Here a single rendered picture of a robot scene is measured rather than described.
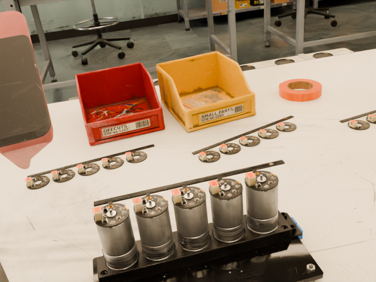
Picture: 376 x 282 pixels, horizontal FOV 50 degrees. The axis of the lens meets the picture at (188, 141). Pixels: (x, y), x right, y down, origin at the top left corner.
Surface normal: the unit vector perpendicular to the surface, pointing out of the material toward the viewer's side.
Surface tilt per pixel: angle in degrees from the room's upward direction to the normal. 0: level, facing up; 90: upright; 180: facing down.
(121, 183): 0
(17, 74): 35
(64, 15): 90
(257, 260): 0
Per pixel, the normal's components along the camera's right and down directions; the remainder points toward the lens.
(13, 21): 0.11, -0.47
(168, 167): -0.11, -0.87
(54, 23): 0.19, 0.46
